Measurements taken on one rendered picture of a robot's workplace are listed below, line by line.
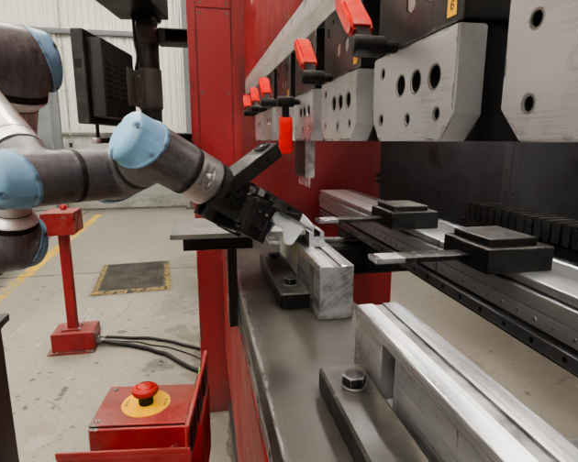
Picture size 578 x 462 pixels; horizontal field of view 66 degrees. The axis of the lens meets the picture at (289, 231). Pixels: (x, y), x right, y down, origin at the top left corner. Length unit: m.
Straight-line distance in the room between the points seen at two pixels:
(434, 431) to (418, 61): 0.31
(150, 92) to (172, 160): 1.73
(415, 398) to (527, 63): 0.31
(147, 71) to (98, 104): 0.43
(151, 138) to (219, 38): 1.24
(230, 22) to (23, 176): 1.33
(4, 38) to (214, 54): 0.97
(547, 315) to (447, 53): 0.44
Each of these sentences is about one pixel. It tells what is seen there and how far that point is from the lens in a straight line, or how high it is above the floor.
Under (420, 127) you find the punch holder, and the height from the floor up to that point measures 1.19.
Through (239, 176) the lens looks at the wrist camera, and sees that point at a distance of 0.71.
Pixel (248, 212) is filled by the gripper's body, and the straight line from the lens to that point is 0.71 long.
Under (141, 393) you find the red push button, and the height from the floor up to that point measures 0.81.
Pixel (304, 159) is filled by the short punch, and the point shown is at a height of 1.14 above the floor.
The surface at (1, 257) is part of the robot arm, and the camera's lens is 1.15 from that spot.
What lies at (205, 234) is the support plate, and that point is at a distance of 0.87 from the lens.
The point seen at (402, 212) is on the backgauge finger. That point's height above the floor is 1.02.
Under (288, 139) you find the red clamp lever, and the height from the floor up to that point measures 1.18.
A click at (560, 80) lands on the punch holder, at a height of 1.20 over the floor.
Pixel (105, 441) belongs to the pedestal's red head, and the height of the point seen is 0.76.
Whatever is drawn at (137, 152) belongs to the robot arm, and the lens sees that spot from 0.62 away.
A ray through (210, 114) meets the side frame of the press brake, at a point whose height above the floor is 1.27.
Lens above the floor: 1.18
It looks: 12 degrees down
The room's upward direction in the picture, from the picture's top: straight up
